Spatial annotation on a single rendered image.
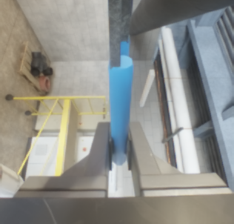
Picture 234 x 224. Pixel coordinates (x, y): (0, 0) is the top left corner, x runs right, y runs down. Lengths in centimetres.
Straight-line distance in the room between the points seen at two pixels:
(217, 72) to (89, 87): 326
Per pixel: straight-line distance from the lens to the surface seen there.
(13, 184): 48
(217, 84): 364
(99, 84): 497
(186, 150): 317
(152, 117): 461
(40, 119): 451
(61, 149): 288
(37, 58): 426
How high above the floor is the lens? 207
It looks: 1 degrees up
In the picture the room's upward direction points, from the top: 89 degrees clockwise
